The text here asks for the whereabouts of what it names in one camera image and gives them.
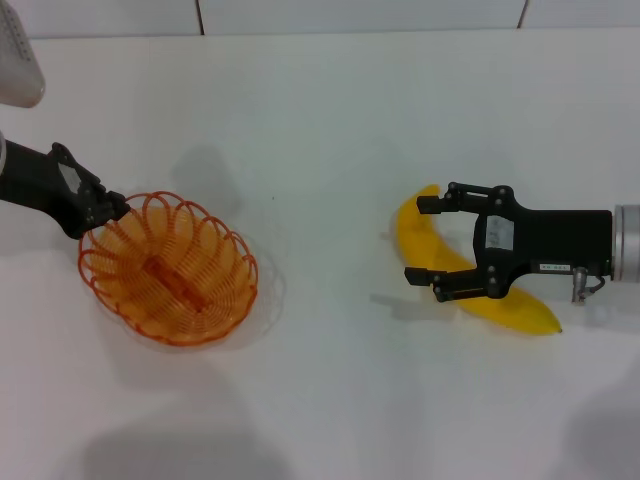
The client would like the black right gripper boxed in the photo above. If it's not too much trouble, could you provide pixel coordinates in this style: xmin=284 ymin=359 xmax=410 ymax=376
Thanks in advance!
xmin=403 ymin=181 xmax=615 ymax=304

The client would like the yellow banana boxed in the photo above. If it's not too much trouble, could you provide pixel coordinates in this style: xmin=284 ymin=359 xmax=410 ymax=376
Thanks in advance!
xmin=392 ymin=183 xmax=564 ymax=336

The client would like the orange plastic wire basket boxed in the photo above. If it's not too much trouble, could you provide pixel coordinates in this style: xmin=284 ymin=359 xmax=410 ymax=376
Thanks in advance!
xmin=78 ymin=189 xmax=260 ymax=347

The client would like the right wrist connector with cable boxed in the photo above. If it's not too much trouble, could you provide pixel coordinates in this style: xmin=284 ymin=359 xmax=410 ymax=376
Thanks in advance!
xmin=571 ymin=267 xmax=607 ymax=304

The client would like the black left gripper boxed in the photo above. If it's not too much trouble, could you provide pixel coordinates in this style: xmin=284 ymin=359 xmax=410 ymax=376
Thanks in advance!
xmin=0 ymin=141 xmax=130 ymax=241

